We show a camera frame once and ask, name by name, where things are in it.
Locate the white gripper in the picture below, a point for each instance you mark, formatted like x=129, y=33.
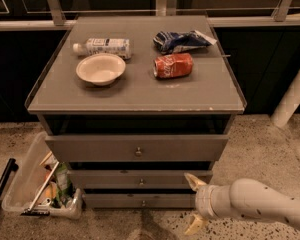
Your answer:
x=203, y=200

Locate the grey bottom drawer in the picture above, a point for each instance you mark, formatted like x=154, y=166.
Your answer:
x=153, y=201

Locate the grey drawer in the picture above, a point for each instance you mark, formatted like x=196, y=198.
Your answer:
x=136, y=148
x=128, y=179
x=153, y=201

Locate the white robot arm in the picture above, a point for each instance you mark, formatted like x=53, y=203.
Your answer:
x=244, y=199

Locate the grey middle drawer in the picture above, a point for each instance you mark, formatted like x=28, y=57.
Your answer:
x=128, y=179

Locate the grey top drawer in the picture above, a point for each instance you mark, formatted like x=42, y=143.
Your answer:
x=136, y=148

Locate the grey drawer cabinet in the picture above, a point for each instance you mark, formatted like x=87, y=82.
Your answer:
x=202, y=103

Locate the green snack packet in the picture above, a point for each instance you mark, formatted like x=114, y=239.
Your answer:
x=63, y=182

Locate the red soda can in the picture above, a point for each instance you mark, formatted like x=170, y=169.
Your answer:
x=173, y=66

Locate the clear plastic bin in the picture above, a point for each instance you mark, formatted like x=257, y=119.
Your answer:
x=28, y=180

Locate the white pillar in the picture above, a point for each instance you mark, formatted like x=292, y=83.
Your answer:
x=288, y=104

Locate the white bowl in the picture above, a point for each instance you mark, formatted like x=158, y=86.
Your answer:
x=101, y=69

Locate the blue chip bag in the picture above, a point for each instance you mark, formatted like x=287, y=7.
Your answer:
x=173, y=42

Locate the black squeegee tool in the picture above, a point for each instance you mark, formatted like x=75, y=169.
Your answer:
x=30, y=210

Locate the white plastic bottle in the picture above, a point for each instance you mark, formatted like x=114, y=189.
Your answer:
x=119, y=47

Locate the black bar on floor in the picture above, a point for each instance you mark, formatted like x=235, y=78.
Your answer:
x=11, y=166

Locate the metal window railing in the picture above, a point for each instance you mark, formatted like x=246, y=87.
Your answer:
x=61, y=14

